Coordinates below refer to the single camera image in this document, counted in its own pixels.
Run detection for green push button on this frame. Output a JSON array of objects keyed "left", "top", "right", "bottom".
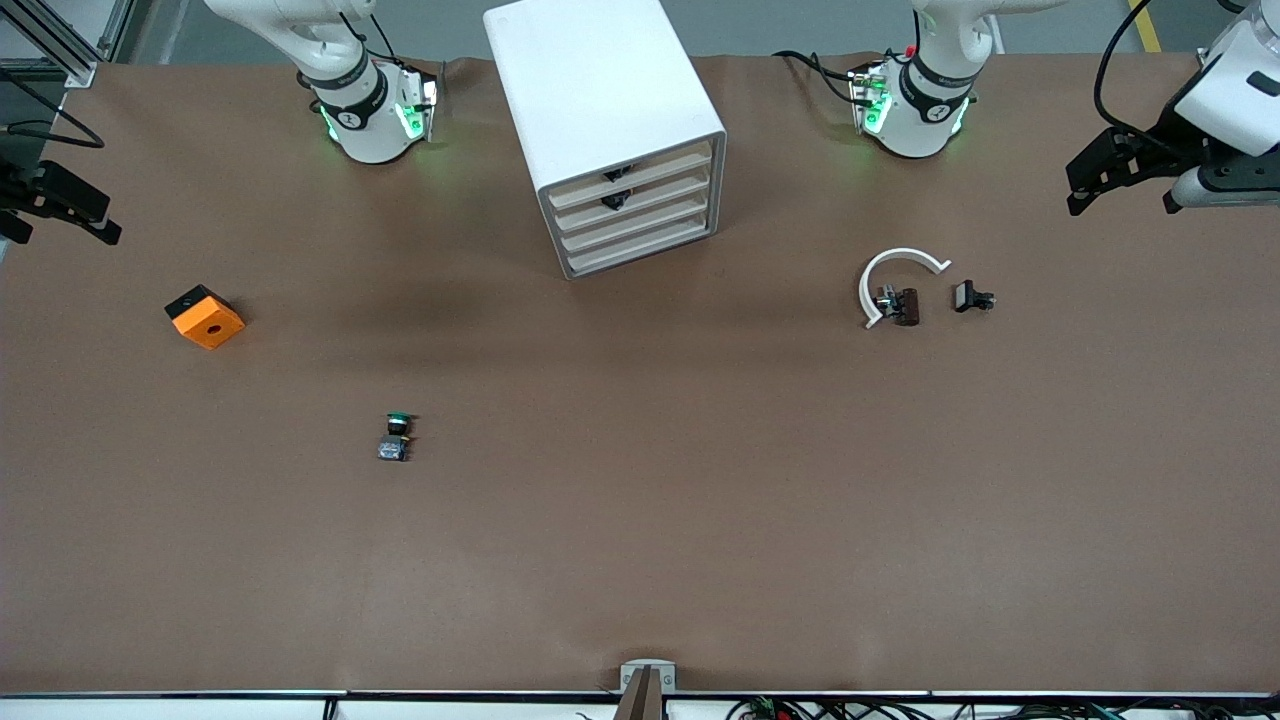
[{"left": 376, "top": 411, "right": 418, "bottom": 463}]

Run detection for white drawer cabinet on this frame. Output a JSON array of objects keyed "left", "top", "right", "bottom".
[{"left": 484, "top": 0, "right": 728, "bottom": 281}]

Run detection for orange and black box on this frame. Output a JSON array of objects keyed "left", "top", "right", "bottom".
[{"left": 164, "top": 284, "right": 246, "bottom": 351}]

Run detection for white curved plastic clamp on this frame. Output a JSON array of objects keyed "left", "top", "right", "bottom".
[{"left": 859, "top": 247, "right": 953, "bottom": 330}]

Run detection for brown block with metal bolt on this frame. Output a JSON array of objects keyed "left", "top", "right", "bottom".
[{"left": 875, "top": 285, "right": 921, "bottom": 327}]

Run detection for aluminium frame profile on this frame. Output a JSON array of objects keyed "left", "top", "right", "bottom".
[{"left": 0, "top": 0, "right": 137, "bottom": 91}]

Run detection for metal table edge rail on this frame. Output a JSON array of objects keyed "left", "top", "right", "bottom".
[{"left": 0, "top": 688, "right": 1280, "bottom": 701}]

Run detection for tangled black cables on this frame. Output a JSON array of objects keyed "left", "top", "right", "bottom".
[{"left": 725, "top": 696, "right": 1280, "bottom": 720}]

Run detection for grey metal bracket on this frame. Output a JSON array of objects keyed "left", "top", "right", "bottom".
[{"left": 620, "top": 660, "right": 677, "bottom": 693}]

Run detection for grey camera post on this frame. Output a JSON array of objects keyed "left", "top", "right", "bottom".
[{"left": 612, "top": 668, "right": 669, "bottom": 720}]

